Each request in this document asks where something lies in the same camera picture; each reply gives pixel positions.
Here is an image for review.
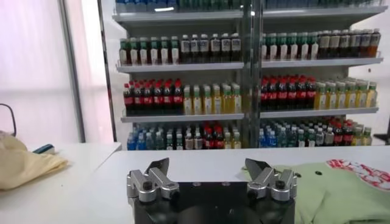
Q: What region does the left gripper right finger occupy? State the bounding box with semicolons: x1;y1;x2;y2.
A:
244;158;298;203

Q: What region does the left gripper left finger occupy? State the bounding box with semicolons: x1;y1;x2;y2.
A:
126;157;180;203

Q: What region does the light green shirt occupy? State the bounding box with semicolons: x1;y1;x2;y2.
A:
242;158;390;224

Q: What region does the left bottle shelf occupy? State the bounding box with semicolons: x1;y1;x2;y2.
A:
97;0;260;150

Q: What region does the red cap cola bottle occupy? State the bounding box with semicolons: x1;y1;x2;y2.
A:
277;77;288;111
172;79;184;116
153;80;163;116
268;78;278;111
306;77;317;110
133;82;144;116
123;82;134;116
287;77;297;111
296;77;307;111
163;80;174;116
261;78;269;111
143;81;154;116

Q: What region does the yellow juice bottle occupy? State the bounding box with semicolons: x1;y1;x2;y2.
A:
315;82;327;110
212;84;222;115
202;85;213;115
346;81;358;110
356;81;367;109
366;81;378;108
232;83;243;114
336;82;347;110
183;86;193;116
192;85;203;116
326;82;337;110
222;84;233;115

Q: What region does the metal shelf unit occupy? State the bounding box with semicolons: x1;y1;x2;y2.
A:
249;0;389;147

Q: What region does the blue white handheld device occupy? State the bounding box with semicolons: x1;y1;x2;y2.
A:
32;143;56;155

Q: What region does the pale yellow garment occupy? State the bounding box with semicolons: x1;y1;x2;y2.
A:
0;130;69;192

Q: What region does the green cap dark drink bottle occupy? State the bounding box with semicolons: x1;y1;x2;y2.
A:
299;32;310;60
278;32;289;60
170;36;180;65
149;37;160;65
288;32;299;60
268;33;278;61
261;33;269;61
129;38;139;66
309;32;319;60
160;36;170;65
118;38;129;66
139;37;149;65

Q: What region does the white label dark drink bottle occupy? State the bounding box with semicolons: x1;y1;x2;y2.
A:
210;33;221;63
230;32;241;63
199;33;210;63
221;33;232;63
190;33;200;64
180;34;191;64

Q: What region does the beige label tea bottle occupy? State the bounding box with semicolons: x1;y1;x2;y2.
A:
349;29;361;58
360;29;371;58
329;29;340;59
370;28;381;58
339;29;350;59
319;30;330;60

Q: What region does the dark metal window post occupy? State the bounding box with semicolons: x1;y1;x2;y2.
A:
57;0;87;143

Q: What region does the black power cable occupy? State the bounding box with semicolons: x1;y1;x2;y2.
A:
0;103;18;137

